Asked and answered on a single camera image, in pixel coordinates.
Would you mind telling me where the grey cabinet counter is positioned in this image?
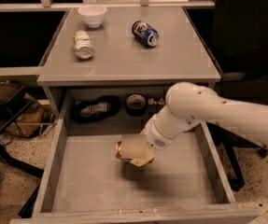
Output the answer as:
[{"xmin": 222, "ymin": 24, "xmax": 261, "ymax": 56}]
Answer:
[{"xmin": 37, "ymin": 7, "xmax": 220, "ymax": 111}]

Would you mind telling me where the black office chair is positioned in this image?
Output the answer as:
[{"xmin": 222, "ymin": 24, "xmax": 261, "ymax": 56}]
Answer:
[{"xmin": 208, "ymin": 0, "xmax": 268, "ymax": 192}]

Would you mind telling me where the black tape roll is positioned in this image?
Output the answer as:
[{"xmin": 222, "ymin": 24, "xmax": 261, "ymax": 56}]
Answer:
[{"xmin": 125, "ymin": 94, "xmax": 147, "ymax": 117}]

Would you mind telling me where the brown bag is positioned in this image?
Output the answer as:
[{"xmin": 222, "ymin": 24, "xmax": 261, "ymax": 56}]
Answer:
[{"xmin": 0, "ymin": 79, "xmax": 52, "ymax": 139}]

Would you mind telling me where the black strap bundle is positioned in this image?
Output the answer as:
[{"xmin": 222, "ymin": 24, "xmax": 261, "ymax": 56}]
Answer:
[{"xmin": 70, "ymin": 95, "xmax": 121, "ymax": 125}]

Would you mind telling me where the grey open drawer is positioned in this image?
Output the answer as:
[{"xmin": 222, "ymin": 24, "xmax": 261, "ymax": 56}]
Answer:
[{"xmin": 9, "ymin": 89, "xmax": 261, "ymax": 224}]

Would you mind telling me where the blue soda can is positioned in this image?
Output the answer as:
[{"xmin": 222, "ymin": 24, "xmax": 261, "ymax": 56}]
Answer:
[{"xmin": 132, "ymin": 21, "xmax": 159, "ymax": 48}]

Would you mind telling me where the small keys bundle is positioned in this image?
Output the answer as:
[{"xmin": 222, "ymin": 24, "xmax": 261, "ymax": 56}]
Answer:
[{"xmin": 148, "ymin": 98, "xmax": 165, "ymax": 106}]

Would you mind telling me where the white bowl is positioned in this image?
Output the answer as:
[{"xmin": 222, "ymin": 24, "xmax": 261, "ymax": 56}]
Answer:
[{"xmin": 78, "ymin": 5, "xmax": 107, "ymax": 28}]

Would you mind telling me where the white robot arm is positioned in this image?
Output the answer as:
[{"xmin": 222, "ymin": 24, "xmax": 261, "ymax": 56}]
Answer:
[{"xmin": 116, "ymin": 82, "xmax": 268, "ymax": 167}]

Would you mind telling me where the crushed white green can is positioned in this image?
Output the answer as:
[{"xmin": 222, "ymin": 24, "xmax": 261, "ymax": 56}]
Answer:
[{"xmin": 74, "ymin": 31, "xmax": 94, "ymax": 60}]

